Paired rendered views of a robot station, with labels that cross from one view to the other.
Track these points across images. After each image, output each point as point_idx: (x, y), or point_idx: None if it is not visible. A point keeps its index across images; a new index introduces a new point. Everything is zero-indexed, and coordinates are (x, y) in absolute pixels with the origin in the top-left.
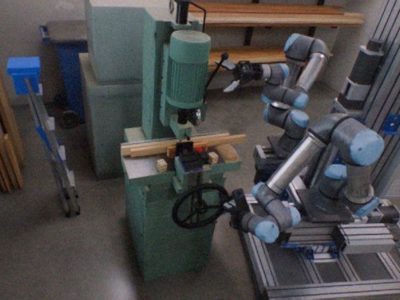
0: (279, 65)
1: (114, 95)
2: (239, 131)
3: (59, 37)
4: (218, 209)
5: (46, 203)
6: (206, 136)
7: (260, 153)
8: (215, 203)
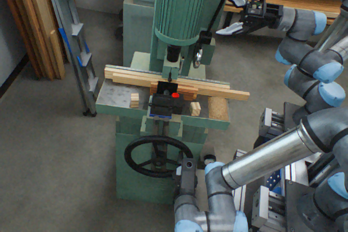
0: (313, 13)
1: (146, 16)
2: (277, 85)
3: None
4: None
5: (74, 99)
6: (201, 82)
7: (266, 119)
8: (193, 156)
